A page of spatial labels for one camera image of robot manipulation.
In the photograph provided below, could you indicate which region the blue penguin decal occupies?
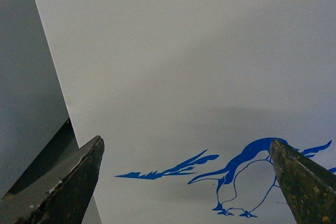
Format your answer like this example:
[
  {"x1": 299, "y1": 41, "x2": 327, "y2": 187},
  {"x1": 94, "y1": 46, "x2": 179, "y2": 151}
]
[{"x1": 114, "y1": 137, "x2": 336, "y2": 218}]

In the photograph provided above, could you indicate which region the camera left gripper right finger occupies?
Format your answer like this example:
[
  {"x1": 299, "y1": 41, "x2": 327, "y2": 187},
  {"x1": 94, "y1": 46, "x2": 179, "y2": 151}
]
[{"x1": 270, "y1": 139, "x2": 335, "y2": 223}]

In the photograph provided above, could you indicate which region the camera left gripper left finger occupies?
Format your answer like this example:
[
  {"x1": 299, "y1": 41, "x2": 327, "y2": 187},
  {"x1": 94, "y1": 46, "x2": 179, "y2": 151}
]
[{"x1": 1, "y1": 135, "x2": 104, "y2": 223}]

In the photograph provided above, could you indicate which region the white chest freezer blue rim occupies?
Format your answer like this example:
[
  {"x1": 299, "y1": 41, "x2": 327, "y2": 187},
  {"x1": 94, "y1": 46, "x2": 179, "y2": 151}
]
[{"x1": 36, "y1": 0, "x2": 335, "y2": 223}]

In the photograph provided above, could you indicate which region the dark baseboard strip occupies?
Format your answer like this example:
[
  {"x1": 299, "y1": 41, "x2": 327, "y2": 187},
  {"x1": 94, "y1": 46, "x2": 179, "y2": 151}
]
[{"x1": 1, "y1": 119, "x2": 79, "y2": 201}]

